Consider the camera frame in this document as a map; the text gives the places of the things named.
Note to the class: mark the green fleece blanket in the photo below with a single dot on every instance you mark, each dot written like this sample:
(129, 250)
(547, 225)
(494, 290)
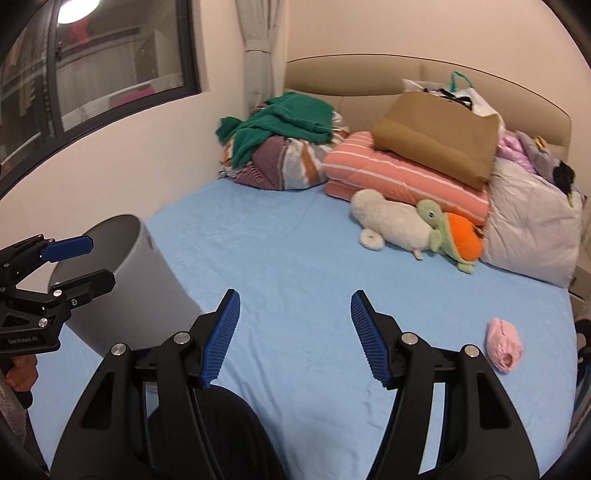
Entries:
(286, 117)

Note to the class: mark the purple clothes pile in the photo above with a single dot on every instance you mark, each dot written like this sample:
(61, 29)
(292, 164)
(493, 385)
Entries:
(521, 150)

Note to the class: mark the brown paper bag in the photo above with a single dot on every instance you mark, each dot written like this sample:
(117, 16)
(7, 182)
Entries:
(438, 134)

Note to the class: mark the person's left hand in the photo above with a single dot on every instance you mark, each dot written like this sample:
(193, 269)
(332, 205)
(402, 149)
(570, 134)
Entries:
(21, 371)

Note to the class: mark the dark framed window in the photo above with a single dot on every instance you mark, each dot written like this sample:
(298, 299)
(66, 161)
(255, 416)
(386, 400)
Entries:
(106, 64)

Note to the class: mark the black small garment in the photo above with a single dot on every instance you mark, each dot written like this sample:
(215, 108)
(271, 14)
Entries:
(564, 176)

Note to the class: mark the pink rolled sock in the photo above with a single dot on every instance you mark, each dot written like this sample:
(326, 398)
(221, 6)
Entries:
(503, 346)

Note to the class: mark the white bagged pillow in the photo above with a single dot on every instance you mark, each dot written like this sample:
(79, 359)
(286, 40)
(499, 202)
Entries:
(531, 221)

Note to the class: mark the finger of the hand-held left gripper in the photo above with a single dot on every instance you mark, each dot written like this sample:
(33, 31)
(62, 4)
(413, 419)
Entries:
(87, 284)
(67, 248)

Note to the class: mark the pink striped folded quilt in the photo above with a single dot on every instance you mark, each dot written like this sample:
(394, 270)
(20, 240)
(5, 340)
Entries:
(369, 170)

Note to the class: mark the dark object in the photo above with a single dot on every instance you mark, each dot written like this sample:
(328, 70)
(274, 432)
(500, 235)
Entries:
(584, 344)

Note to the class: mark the green turtle plush orange shell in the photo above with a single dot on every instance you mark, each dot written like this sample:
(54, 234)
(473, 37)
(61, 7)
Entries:
(461, 240)

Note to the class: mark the white plush toy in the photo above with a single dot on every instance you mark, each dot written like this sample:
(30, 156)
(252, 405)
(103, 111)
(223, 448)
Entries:
(397, 221)

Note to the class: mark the beige padded headboard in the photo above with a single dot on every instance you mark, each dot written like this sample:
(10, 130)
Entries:
(360, 76)

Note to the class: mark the grey curtain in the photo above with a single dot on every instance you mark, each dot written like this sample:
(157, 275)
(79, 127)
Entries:
(258, 60)

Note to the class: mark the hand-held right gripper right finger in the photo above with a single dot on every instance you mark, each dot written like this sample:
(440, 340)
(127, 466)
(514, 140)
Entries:
(369, 341)

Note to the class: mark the dark clothing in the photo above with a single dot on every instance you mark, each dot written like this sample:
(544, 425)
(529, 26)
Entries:
(231, 434)

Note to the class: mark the striped quilt bundle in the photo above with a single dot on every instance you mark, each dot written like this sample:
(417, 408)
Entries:
(291, 164)

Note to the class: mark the grey round trash bin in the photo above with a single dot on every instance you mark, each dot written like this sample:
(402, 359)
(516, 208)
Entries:
(138, 286)

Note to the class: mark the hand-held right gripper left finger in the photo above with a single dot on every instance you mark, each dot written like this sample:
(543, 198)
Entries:
(221, 341)

